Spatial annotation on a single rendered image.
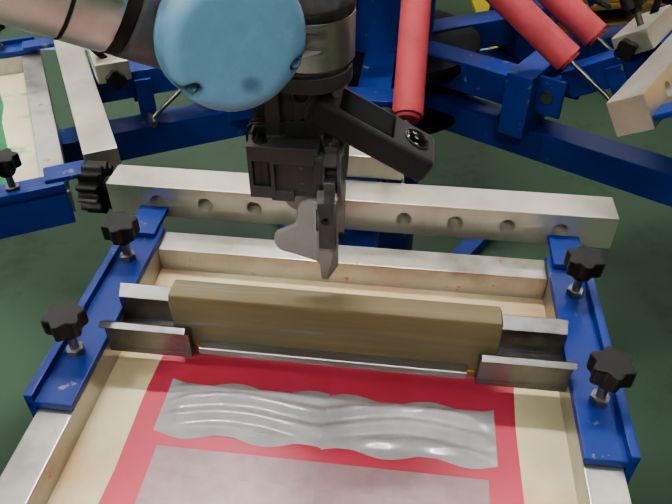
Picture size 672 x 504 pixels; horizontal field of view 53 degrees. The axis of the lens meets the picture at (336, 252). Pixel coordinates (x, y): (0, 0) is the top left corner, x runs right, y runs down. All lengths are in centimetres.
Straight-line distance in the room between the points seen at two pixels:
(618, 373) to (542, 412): 12
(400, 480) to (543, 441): 16
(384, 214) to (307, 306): 24
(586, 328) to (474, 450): 20
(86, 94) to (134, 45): 87
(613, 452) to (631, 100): 46
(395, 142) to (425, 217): 34
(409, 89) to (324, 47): 57
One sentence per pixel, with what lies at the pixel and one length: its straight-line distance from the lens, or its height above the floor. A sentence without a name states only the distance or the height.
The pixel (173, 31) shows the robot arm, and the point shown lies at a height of 144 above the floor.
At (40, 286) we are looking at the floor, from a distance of 251.
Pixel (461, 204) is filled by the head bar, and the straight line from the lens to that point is 89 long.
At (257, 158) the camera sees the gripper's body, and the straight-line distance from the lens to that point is 58.
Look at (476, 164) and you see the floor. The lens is 298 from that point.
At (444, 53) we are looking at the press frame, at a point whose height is 102.
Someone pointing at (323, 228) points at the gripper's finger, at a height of 119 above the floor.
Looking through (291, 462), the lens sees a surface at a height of 96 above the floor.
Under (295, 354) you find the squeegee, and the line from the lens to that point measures 75.
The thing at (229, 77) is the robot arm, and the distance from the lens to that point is 34.
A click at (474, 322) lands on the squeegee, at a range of 71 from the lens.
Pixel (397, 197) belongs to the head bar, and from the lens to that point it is 90.
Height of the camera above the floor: 155
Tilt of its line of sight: 40 degrees down
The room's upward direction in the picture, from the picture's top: straight up
